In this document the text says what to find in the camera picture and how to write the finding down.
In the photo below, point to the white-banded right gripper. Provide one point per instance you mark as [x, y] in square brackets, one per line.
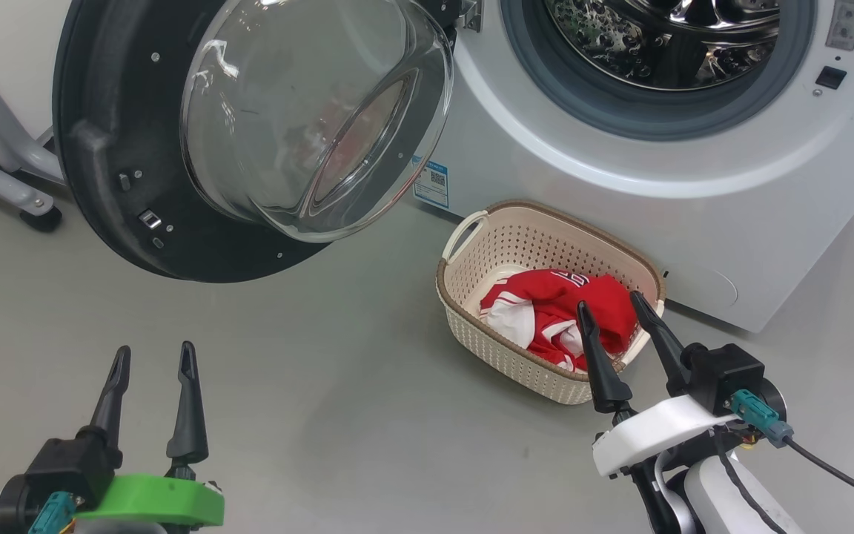
[649, 434]

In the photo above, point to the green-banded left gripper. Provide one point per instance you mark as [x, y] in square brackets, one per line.
[153, 500]

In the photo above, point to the black round glass washer door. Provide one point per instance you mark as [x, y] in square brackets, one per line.
[116, 185]

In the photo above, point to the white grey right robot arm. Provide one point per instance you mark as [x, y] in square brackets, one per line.
[716, 497]

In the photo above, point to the white front-load washing machine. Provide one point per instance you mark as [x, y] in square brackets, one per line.
[694, 222]

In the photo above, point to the cream perforated laundry basket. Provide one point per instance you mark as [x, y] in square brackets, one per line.
[516, 237]

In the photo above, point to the stainless steel washing machine drum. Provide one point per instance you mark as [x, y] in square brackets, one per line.
[664, 37]

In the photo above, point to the blue energy label sticker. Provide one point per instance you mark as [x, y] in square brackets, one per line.
[433, 182]

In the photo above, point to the grey warning label sticker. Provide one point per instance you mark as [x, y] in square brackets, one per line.
[846, 22]

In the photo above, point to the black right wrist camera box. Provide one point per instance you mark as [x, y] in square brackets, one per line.
[727, 374]

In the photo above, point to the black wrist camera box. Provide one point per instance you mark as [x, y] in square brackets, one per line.
[727, 374]
[71, 467]

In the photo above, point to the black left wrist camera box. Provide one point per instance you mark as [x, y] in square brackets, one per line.
[71, 467]

